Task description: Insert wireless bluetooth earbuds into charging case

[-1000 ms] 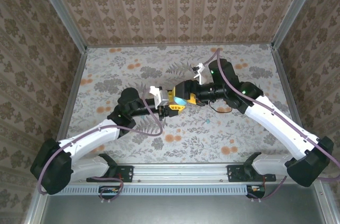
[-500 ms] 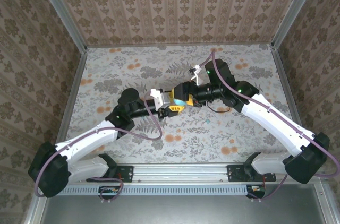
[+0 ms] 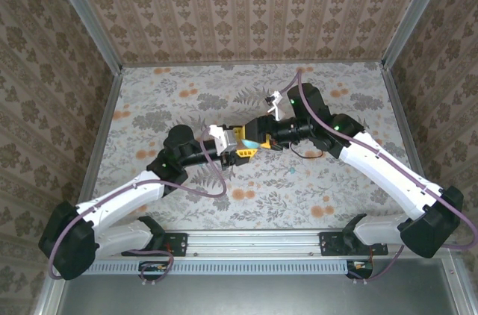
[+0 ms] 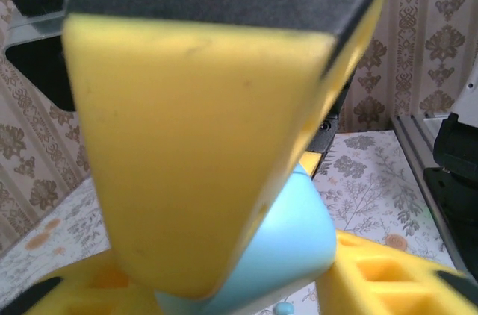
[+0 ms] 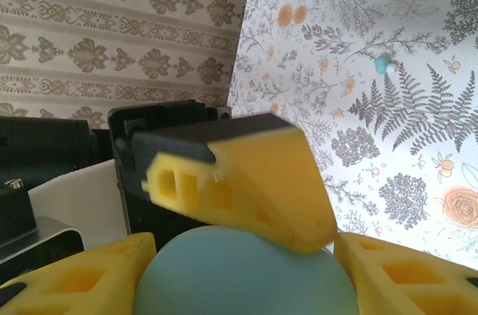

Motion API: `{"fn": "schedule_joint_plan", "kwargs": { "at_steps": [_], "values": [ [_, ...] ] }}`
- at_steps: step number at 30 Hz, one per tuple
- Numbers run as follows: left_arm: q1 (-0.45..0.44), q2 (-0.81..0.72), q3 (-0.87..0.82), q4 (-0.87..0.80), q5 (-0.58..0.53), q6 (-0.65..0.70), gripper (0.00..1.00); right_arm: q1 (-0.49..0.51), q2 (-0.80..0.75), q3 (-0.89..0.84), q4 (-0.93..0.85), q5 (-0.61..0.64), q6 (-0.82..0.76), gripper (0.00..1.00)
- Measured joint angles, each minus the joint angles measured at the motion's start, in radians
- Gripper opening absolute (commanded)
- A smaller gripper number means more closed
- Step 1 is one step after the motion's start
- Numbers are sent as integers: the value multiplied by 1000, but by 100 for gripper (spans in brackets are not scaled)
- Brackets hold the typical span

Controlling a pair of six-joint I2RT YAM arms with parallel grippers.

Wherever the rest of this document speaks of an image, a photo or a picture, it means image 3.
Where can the teal earbud charging case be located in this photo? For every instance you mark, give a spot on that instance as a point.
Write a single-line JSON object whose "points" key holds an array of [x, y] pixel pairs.
{"points": [[250, 143]]}

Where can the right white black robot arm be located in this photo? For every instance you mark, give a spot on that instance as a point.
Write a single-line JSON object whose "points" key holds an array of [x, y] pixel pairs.
{"points": [[392, 173]]}

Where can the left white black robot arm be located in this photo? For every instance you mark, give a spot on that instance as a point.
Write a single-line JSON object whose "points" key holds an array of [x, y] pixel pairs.
{"points": [[123, 199]]}

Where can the floral patterned table cover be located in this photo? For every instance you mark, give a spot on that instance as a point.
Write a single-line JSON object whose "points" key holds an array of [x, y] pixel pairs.
{"points": [[224, 80]]}

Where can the grey metal sheet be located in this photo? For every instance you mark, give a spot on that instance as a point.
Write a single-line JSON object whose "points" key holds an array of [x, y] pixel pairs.
{"points": [[261, 296]]}

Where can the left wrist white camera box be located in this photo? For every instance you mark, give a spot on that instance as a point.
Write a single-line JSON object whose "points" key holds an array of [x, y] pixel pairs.
{"points": [[220, 137]]}

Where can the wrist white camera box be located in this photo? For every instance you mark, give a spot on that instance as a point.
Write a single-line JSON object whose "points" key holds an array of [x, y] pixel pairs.
{"points": [[220, 137], [277, 109]]}

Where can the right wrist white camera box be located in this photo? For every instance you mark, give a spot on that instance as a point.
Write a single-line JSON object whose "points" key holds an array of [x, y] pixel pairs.
{"points": [[277, 109]]}

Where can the aluminium table side rail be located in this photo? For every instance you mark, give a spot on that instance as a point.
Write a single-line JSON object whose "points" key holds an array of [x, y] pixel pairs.
{"points": [[397, 113], [108, 113]]}

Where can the aluminium mounting rail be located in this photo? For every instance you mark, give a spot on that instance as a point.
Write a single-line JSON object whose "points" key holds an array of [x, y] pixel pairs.
{"points": [[254, 242]]}

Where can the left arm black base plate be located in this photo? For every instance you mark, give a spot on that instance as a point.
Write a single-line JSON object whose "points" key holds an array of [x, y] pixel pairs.
{"points": [[175, 244]]}

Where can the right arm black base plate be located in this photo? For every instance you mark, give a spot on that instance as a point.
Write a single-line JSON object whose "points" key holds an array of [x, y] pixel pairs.
{"points": [[328, 244]]}

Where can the aluminium frame post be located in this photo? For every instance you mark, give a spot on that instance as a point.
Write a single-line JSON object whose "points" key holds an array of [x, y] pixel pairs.
{"points": [[414, 12], [86, 16]]}

